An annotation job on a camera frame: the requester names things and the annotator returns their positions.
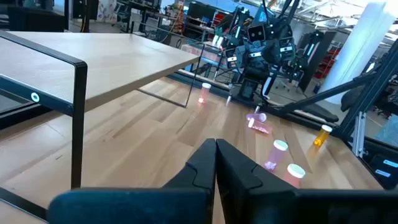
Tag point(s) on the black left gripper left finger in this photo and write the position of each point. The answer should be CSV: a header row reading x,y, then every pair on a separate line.
x,y
186,199

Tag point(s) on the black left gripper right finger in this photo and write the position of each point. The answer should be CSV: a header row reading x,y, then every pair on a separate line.
x,y
248,199

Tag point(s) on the pink medicine bottle white cap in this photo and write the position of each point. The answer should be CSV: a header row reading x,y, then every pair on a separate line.
x,y
293,177
204,93
260,127

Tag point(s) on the orange medicine bottle white cap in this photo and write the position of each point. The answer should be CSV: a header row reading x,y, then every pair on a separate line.
x,y
321,137

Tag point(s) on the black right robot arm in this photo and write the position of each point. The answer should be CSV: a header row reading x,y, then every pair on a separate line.
x,y
273,51

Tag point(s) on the red storage bin rack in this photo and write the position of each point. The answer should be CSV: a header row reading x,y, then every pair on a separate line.
x,y
326,62

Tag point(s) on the black office chair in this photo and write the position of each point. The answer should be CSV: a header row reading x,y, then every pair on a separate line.
x,y
320,112

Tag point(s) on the white round pillar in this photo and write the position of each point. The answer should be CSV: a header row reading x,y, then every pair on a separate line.
x,y
360,46

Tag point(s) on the black box with blue labels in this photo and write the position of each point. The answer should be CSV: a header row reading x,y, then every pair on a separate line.
x,y
384,169

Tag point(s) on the black cabinet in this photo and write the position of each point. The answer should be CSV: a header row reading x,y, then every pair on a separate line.
x,y
34,18

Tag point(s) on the black aluminium rig frame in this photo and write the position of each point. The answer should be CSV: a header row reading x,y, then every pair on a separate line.
x,y
370,90

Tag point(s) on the silver metal bracket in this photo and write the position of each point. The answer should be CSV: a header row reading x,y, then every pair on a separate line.
x,y
360,133

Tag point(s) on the wooden shelf with black frame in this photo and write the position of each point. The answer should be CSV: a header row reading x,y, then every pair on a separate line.
x,y
109,62

